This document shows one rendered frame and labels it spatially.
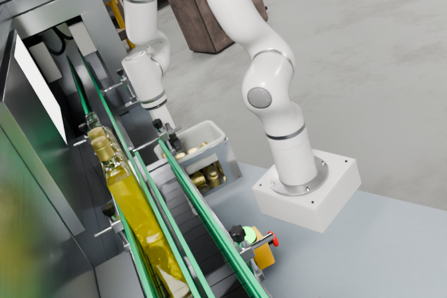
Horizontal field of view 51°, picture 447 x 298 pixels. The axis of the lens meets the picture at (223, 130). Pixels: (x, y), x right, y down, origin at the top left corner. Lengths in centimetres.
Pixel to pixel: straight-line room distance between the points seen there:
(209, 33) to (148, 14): 400
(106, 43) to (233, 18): 106
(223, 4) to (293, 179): 56
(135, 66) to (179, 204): 43
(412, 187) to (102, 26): 176
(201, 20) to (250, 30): 405
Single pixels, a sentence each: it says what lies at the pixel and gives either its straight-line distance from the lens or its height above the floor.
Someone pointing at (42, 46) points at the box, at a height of 133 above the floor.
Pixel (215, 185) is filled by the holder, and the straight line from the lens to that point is 155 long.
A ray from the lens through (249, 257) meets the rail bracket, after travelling 88.
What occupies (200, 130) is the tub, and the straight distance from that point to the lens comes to 163.
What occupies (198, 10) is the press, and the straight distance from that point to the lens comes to 521.
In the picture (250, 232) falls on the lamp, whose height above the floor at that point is 102.
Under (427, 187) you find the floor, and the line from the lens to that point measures 266.
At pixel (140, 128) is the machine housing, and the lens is 227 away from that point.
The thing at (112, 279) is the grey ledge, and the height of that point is 105.
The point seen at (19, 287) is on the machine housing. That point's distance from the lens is 68.
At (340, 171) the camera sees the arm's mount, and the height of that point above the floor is 85.
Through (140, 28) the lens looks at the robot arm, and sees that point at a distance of 130.
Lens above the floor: 172
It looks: 28 degrees down
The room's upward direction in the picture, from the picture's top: 22 degrees counter-clockwise
